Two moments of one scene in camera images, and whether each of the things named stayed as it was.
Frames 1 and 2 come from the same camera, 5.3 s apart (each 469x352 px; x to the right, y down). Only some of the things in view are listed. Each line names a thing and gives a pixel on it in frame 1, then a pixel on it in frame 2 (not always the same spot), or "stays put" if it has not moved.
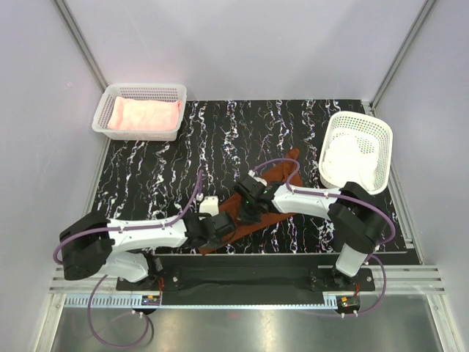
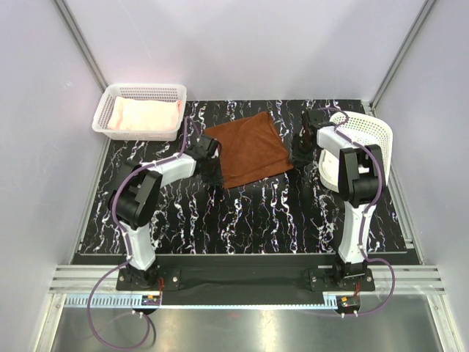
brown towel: x=288 y=173 to x=250 y=147
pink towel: x=136 y=114 stays put
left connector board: x=150 y=300 stays put
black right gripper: x=246 y=218 to x=303 y=160
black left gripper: x=214 y=243 to x=217 y=180
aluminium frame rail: x=401 y=279 stays put
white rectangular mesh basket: x=174 y=92 stays put
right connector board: x=348 y=301 stays put
